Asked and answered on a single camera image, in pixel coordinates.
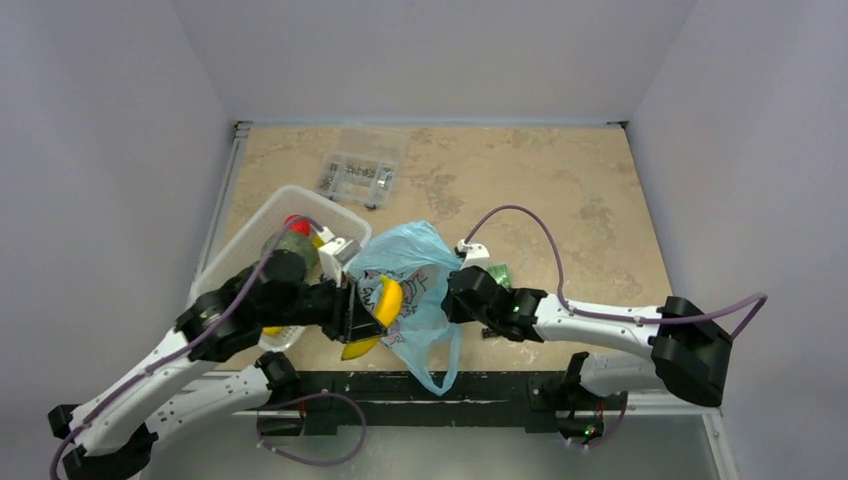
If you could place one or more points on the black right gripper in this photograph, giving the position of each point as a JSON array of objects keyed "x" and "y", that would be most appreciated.
[{"x": 457, "y": 299}]

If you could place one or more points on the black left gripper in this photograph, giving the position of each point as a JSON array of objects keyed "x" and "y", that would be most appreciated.
[{"x": 351, "y": 318}]

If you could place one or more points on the yellow fake banana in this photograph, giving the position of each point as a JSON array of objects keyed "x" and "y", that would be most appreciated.
[{"x": 385, "y": 313}]

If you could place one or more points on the blue plastic bag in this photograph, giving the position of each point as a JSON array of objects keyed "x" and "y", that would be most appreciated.
[{"x": 414, "y": 255}]

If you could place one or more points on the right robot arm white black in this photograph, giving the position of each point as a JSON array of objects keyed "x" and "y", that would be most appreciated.
[{"x": 668, "y": 346}]

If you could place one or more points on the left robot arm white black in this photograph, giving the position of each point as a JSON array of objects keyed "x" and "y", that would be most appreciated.
[{"x": 114, "y": 435}]

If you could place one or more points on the green fake fruit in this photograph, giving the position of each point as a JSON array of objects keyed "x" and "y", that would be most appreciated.
[{"x": 298, "y": 248}]

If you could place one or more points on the red fake fruit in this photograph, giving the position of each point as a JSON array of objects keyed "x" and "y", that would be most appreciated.
[{"x": 299, "y": 225}]

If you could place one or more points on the green circuit board box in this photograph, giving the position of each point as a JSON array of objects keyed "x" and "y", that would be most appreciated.
[{"x": 500, "y": 274}]

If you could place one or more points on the white plastic basket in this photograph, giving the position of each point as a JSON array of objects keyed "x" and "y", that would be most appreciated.
[{"x": 265, "y": 218}]

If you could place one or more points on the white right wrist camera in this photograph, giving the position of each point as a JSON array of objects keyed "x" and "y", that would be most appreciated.
[{"x": 472, "y": 255}]

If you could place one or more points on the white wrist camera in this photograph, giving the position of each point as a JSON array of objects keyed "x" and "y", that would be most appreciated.
[
  {"x": 472, "y": 255},
  {"x": 335, "y": 253}
]

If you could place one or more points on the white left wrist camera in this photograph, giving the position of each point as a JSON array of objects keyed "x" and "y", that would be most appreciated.
[{"x": 335, "y": 253}]

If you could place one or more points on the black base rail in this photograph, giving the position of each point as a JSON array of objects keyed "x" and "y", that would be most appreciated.
[{"x": 321, "y": 402}]

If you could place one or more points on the aluminium frame rail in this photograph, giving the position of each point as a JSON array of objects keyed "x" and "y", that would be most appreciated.
[{"x": 210, "y": 246}]

